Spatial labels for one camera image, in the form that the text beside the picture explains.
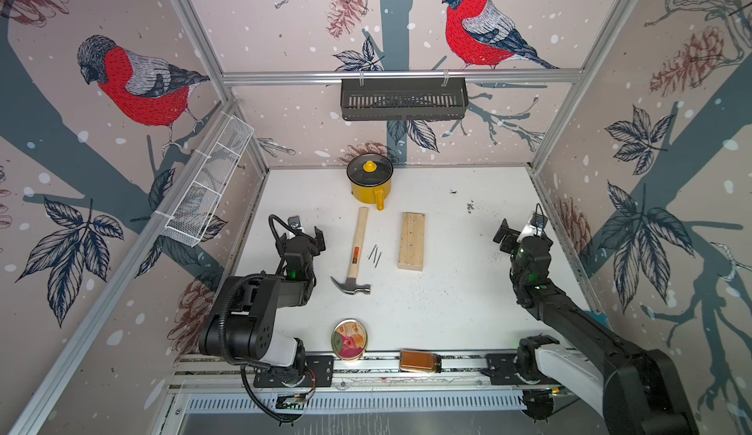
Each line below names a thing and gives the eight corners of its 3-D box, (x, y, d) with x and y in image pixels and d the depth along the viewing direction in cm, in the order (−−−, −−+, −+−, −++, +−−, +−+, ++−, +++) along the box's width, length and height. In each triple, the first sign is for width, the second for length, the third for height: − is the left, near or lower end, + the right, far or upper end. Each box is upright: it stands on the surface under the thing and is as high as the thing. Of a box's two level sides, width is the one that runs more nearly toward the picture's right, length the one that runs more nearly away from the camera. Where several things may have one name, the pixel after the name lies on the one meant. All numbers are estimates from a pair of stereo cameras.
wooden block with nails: (397, 268, 93) (397, 264, 91) (402, 217, 107) (403, 211, 104) (422, 271, 93) (423, 266, 90) (424, 219, 106) (425, 214, 103)
